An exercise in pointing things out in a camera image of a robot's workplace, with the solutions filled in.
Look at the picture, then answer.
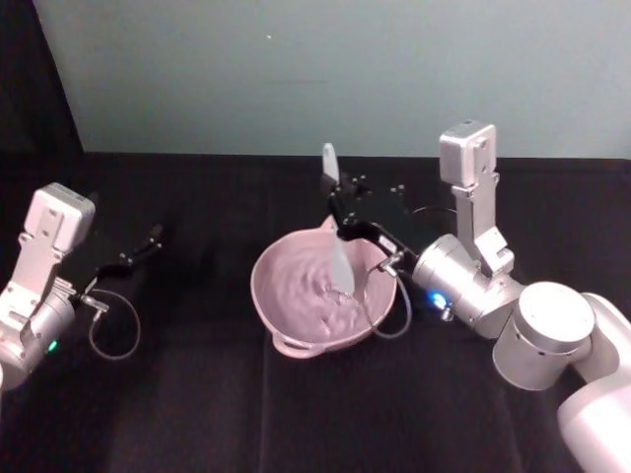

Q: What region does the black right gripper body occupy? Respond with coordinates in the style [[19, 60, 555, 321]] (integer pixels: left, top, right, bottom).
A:
[[338, 188, 421, 277]]

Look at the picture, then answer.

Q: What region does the thin dark left gripper cable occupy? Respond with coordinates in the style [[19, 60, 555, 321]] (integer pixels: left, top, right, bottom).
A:
[[73, 289, 143, 362]]

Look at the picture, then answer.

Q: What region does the thin dark right gripper cable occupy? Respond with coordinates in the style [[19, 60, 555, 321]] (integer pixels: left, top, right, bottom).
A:
[[365, 250, 414, 340]]

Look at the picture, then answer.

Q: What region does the pink mixing bowl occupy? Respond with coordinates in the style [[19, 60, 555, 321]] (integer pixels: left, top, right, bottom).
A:
[[249, 215, 398, 361]]

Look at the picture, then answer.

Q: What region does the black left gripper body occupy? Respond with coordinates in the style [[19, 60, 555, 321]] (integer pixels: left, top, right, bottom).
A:
[[62, 227, 133, 299]]

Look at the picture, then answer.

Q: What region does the thin dark gripper cable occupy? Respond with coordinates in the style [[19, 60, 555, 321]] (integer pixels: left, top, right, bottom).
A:
[[73, 289, 143, 362], [365, 250, 414, 340]]

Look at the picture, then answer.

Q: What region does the black backdrop drape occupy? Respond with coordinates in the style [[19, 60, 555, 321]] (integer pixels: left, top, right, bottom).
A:
[[0, 0, 86, 155]]

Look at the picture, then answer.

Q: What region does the black table cloth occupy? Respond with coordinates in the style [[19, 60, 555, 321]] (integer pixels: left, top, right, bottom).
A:
[[0, 150, 631, 473]]

